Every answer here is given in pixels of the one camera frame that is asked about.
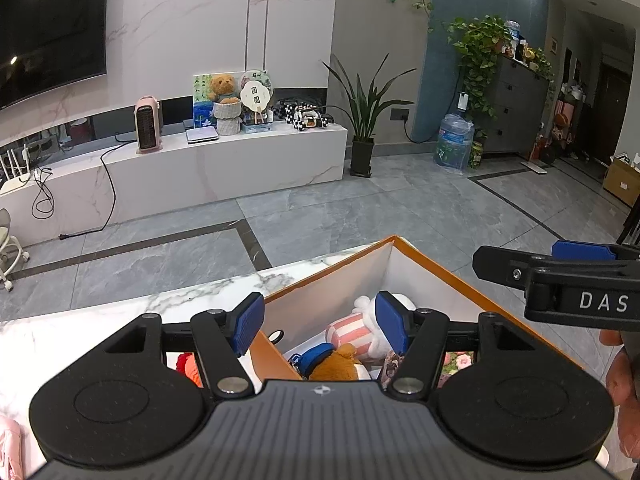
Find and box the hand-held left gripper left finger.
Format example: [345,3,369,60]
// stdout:
[97,292,265,401]

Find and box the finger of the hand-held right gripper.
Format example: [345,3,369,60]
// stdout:
[552,240,640,262]
[472,245,640,289]

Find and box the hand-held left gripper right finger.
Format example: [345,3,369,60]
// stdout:
[375,291,548,401]

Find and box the orange storage box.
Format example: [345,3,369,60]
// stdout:
[248,234,586,397]

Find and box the brown dog plush toy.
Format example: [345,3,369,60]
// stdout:
[287,342,373,384]

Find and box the person's right hand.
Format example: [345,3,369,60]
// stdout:
[600,330,640,456]

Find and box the white plush toy pink striped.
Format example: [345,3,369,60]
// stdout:
[325,290,419,366]

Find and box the brown patterned item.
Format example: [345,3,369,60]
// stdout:
[377,350,407,392]

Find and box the red crochet berry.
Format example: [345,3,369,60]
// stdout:
[175,352,201,386]

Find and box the pink floral item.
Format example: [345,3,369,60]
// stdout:
[440,351,476,386]

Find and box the cardboard box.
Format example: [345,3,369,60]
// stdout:
[602,152,640,207]

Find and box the blue water jug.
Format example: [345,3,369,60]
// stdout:
[434,112,475,176]

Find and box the grey drawer cabinet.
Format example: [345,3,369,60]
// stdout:
[482,55,551,157]

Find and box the white marble TV bench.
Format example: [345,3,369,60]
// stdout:
[0,122,349,249]

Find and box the potted long-leaf plant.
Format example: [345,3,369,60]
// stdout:
[322,52,417,179]

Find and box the white flat laptop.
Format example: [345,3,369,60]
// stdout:
[185,126,220,145]

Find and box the white knit basket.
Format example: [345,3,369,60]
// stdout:
[212,100,244,136]

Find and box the black white checkered item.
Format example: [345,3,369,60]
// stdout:
[276,100,334,133]

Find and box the trailing green pothos plant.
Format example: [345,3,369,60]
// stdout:
[442,15,514,128]

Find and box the green blue painting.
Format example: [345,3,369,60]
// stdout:
[192,72,221,129]

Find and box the pink space heater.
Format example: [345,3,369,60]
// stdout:
[134,95,165,154]

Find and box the round white paper fan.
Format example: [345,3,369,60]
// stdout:
[240,82,275,125]

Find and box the brown teddy bear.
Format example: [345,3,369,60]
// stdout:
[207,74,239,106]

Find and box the floral round fan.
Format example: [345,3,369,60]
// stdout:
[239,70,269,92]

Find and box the white office chair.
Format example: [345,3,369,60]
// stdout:
[0,207,31,292]

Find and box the white router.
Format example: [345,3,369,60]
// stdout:
[0,145,36,197]

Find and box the black television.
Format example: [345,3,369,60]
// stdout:
[0,0,112,111]

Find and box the black heater cable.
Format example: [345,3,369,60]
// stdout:
[59,140,143,242]

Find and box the coiled black cable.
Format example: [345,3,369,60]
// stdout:
[30,167,56,219]

